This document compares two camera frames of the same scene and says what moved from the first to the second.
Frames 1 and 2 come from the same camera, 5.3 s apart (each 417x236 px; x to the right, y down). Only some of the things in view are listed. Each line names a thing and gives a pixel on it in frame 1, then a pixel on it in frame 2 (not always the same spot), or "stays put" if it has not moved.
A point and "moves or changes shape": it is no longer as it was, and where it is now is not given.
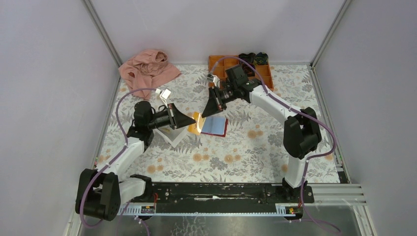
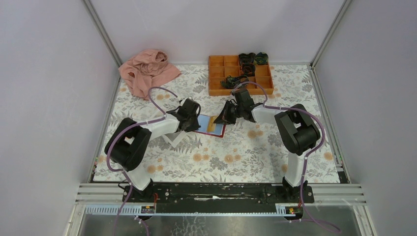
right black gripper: x=215 y=105 -> x=224 y=118
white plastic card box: x=172 y=136 stays put
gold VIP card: x=196 y=128 moves or changes shape
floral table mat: x=246 y=144 stays put
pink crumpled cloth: x=150 y=69 stays put
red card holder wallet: x=215 y=126 stays put
